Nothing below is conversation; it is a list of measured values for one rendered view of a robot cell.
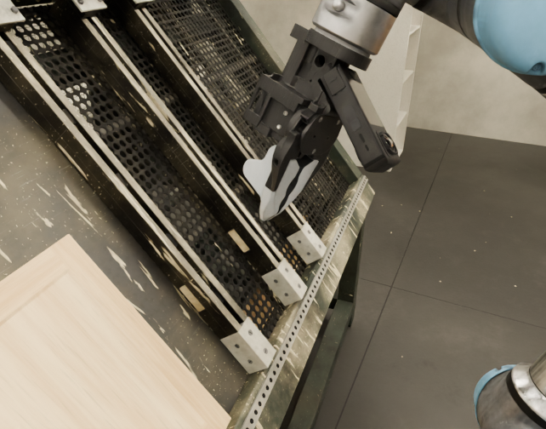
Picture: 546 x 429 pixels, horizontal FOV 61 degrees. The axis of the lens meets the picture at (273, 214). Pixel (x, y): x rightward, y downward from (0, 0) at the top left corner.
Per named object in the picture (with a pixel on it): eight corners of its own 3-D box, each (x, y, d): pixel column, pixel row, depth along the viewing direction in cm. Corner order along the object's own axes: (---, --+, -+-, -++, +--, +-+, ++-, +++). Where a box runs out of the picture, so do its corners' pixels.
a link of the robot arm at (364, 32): (406, 25, 47) (375, 3, 40) (383, 68, 49) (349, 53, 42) (349, -2, 50) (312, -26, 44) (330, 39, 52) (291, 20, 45)
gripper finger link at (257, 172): (237, 197, 57) (269, 131, 53) (271, 225, 54) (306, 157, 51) (221, 199, 54) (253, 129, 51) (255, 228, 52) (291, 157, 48)
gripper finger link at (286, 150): (279, 183, 53) (313, 116, 50) (290, 191, 53) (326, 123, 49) (254, 184, 50) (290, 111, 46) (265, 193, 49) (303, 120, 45)
